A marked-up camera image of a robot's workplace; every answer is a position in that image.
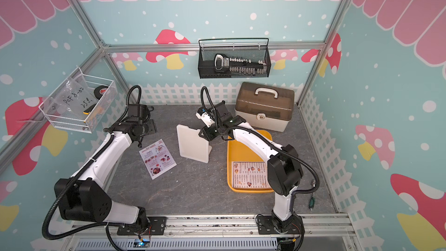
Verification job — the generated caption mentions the yellow black tool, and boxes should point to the yellow black tool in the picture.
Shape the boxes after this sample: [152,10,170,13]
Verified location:
[83,103,103,116]

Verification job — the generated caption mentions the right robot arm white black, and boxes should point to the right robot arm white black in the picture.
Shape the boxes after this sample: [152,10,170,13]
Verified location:
[196,86,320,238]

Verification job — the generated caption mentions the beige storage box brown lid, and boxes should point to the beige storage box brown lid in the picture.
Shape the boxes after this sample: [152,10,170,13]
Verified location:
[235,82,295,132]

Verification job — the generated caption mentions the clear wire wall basket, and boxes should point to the clear wire wall basket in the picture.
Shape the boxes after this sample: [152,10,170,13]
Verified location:
[39,67,118,134]

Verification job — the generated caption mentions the labelled plastic bag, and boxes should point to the labelled plastic bag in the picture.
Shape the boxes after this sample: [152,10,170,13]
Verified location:
[54,77,98,120]

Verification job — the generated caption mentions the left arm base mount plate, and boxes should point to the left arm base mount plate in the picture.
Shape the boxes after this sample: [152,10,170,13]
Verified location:
[117,216,167,236]

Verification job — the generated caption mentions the food menu card with photos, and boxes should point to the food menu card with photos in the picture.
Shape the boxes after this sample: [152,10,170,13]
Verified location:
[231,162,271,190]

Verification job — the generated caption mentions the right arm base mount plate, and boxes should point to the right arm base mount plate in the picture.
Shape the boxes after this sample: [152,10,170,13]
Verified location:
[255,215,305,235]

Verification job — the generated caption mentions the white acrylic menu holder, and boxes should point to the white acrylic menu holder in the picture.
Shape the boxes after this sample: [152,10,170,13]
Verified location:
[177,124,212,163]

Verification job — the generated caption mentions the pink dessert menu card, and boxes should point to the pink dessert menu card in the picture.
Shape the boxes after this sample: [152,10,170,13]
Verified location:
[139,139,177,180]

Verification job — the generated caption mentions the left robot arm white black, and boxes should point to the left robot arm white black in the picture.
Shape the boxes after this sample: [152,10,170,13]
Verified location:
[41,96,153,240]

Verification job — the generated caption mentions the yellow plastic tray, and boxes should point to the yellow plastic tray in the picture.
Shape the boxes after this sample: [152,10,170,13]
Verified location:
[226,141,273,194]

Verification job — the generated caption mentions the black tape roll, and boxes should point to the black tape roll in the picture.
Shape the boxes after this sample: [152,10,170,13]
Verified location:
[94,86,109,100]

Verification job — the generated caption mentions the socket set in basket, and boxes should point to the socket set in basket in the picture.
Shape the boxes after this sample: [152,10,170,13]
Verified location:
[213,54,269,77]

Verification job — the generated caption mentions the aluminium front rail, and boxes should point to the aluminium front rail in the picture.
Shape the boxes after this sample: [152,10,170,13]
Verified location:
[66,214,356,239]

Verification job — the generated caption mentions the black wire mesh basket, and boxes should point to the black wire mesh basket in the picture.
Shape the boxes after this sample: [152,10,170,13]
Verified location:
[197,38,271,79]

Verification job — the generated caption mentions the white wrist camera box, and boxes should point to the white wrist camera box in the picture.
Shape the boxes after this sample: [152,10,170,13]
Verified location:
[196,108,215,127]

